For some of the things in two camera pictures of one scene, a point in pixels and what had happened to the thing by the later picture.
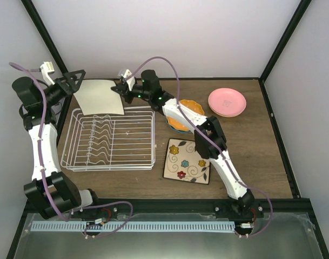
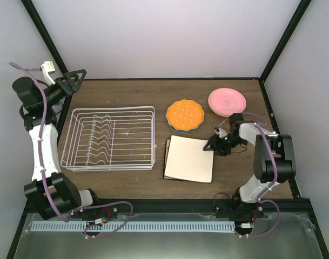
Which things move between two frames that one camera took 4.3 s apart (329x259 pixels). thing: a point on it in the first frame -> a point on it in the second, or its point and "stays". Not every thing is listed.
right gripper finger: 121,89 -> 207,144
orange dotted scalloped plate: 192,105 stays
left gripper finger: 73,79 stays
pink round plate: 227,102 stays
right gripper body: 129,97 -> 223,146
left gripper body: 60,95 stays
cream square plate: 95,96 -> 186,159
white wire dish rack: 111,142 stays
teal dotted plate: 176,129 stays
